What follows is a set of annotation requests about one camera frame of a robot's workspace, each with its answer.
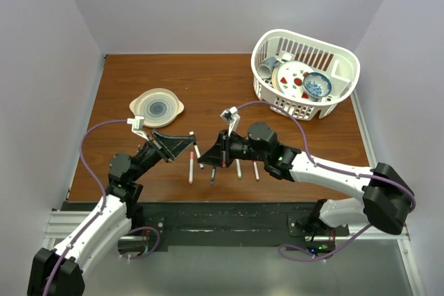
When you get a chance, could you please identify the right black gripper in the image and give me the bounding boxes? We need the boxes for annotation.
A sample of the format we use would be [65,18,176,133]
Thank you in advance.
[198,128,268,167]

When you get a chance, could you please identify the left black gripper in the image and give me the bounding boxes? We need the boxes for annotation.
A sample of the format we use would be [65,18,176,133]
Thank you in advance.
[130,130,195,182]

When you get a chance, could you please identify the blue pen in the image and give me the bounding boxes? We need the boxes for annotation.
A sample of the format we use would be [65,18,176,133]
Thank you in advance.
[210,166,216,186]

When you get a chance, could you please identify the white pen pink end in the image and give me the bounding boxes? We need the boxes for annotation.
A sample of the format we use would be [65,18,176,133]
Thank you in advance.
[188,151,194,184]

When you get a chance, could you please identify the white pen green tip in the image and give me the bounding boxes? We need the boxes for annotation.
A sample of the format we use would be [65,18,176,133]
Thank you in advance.
[235,159,242,179]

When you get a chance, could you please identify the white pen red tip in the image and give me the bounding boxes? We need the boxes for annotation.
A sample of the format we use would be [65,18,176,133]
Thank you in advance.
[253,161,260,182]

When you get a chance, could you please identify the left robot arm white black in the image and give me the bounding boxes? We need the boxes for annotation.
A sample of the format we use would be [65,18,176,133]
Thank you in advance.
[26,130,196,295]

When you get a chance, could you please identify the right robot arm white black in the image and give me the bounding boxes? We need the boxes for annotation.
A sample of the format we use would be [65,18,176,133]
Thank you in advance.
[198,122,414,236]

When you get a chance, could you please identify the beige plate blue rings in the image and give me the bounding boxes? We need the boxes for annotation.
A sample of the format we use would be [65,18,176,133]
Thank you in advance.
[129,87,185,128]

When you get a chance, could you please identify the grey ceramic mug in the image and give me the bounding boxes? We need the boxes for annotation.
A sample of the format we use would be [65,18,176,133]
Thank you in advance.
[257,57,281,79]

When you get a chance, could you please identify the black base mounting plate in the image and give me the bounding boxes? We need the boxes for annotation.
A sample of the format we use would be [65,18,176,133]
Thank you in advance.
[123,202,349,252]

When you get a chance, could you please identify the white plate red fruit pattern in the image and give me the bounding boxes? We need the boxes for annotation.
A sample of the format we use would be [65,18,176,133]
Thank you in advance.
[272,61,314,98]

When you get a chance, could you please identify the white plastic dish basket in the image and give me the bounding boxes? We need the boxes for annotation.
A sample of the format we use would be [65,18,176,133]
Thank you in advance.
[250,29,361,121]

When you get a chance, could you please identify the blue white patterned bowl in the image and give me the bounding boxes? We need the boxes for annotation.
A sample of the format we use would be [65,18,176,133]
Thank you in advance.
[302,72,332,98]

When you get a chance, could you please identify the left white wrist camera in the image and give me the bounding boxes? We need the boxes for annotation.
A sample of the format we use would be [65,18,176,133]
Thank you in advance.
[127,116,150,141]

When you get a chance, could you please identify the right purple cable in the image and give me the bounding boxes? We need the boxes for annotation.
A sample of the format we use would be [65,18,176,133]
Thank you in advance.
[235,101,416,214]

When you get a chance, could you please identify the purple cable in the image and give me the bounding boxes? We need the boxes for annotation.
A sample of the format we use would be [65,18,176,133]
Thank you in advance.
[235,101,416,214]
[41,119,139,296]

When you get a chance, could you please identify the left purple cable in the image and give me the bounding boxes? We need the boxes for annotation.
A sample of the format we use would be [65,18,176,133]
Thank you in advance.
[41,119,139,296]

